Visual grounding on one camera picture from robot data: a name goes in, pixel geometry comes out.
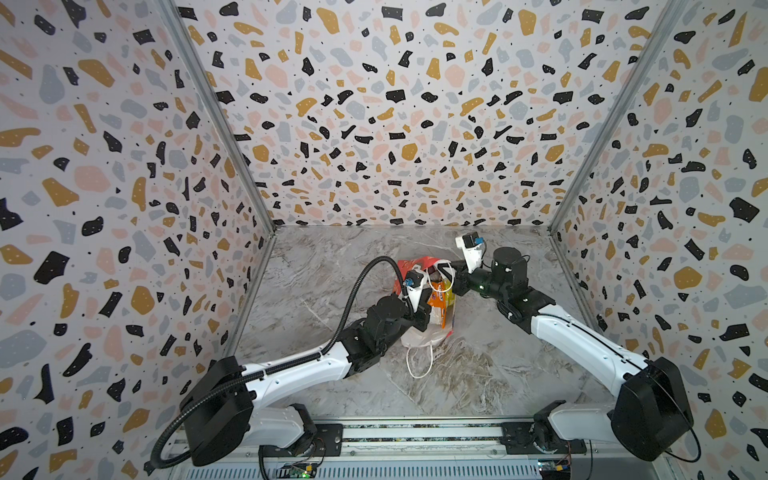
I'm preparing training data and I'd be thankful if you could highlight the orange fruit candy packet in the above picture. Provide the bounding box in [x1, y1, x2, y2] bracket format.
[428, 279, 455, 329]

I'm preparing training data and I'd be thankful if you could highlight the red paper gift bag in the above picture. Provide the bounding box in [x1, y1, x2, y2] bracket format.
[395, 257, 456, 379]

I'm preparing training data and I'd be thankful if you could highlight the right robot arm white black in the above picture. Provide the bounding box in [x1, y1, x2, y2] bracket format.
[452, 233, 694, 461]

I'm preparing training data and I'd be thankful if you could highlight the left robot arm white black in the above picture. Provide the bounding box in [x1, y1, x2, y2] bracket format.
[180, 291, 432, 466]

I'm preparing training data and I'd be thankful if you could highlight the left green circuit board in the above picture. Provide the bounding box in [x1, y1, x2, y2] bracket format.
[276, 462, 318, 479]

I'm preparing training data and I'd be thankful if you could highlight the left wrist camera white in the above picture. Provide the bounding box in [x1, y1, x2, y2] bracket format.
[404, 265, 429, 312]

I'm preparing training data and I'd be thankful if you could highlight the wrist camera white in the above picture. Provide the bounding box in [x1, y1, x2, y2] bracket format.
[404, 265, 429, 312]
[455, 232, 486, 273]

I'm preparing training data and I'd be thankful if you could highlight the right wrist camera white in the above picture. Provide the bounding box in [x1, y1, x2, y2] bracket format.
[455, 232, 486, 273]

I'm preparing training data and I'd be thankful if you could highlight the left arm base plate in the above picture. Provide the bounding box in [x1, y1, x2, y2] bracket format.
[264, 423, 344, 460]

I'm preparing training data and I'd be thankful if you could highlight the aluminium mounting rail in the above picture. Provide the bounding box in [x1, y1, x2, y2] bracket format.
[162, 408, 685, 479]

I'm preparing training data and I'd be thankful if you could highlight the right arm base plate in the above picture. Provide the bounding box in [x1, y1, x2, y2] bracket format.
[499, 421, 588, 456]

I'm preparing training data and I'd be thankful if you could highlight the left black corrugated cable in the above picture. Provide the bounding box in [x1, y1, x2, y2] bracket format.
[148, 256, 409, 470]

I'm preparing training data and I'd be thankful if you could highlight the right circuit board with wires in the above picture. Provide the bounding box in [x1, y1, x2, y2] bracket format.
[537, 460, 572, 480]

